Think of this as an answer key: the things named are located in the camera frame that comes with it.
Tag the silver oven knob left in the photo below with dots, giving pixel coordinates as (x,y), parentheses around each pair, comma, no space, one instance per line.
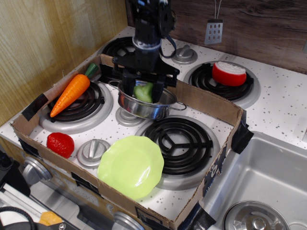
(35,172)

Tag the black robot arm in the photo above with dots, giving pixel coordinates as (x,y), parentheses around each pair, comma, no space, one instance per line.
(153,20)

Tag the small steel pan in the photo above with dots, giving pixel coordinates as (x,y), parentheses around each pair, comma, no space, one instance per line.
(146,110)

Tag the hanging steel spatula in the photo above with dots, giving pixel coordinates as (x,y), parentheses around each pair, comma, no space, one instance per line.
(214,28)

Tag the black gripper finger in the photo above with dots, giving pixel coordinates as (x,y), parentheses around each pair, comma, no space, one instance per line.
(128,82)
(158,88)

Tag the silver oven knob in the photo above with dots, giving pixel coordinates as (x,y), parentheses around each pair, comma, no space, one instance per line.
(123,221)
(35,172)

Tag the black burner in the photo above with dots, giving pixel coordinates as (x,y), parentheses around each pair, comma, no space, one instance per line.
(188,148)
(120,49)
(88,111)
(244,95)

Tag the green toy broccoli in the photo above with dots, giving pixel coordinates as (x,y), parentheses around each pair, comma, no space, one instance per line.
(144,92)

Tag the light green plastic plate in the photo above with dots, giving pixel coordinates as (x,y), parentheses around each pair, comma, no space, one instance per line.
(133,166)

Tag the front left black burner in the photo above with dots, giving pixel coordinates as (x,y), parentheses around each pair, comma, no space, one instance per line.
(88,111)

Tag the silver oven knob middle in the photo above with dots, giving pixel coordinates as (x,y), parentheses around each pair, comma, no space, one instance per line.
(123,221)

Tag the silver stove knob under pan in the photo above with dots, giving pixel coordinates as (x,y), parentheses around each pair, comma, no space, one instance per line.
(126,119)

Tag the back left black burner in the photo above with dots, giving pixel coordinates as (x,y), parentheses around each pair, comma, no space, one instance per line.
(120,49)

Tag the steel sink basin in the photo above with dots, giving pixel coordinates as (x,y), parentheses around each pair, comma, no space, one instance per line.
(268,170)

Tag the orange toy carrot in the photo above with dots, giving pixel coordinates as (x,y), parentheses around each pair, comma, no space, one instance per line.
(76,87)

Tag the front right black burner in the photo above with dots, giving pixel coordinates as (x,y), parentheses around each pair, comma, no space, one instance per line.
(188,148)

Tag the steel pot lid in sink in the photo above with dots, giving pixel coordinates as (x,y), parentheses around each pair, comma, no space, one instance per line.
(253,215)

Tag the back right black burner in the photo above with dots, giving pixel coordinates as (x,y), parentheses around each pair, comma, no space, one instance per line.
(244,95)

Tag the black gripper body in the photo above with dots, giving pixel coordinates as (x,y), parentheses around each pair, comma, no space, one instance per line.
(161,68)

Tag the silver stove knob front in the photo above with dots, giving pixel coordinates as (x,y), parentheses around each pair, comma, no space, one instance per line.
(90,153)

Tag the yellow object bottom left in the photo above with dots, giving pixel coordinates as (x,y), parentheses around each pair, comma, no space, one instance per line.
(49,218)

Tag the red and white toy cheese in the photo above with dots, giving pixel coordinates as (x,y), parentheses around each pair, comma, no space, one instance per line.
(228,74)

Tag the red toy strawberry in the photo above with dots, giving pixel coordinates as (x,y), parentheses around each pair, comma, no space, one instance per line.
(60,143)

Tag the silver stove knob back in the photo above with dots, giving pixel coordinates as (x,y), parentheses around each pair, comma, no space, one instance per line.
(185,55)

